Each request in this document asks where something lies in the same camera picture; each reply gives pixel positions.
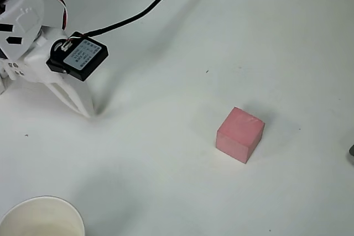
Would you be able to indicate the white paper cup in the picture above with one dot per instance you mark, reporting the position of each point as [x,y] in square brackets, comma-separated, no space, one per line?
[41,219]

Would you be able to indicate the grey object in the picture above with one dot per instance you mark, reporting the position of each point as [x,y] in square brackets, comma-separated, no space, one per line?
[351,151]

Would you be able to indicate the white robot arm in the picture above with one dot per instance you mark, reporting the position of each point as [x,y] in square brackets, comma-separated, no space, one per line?
[25,4]

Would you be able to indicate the pink foam cube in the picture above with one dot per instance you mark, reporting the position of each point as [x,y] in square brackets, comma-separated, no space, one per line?
[238,133]

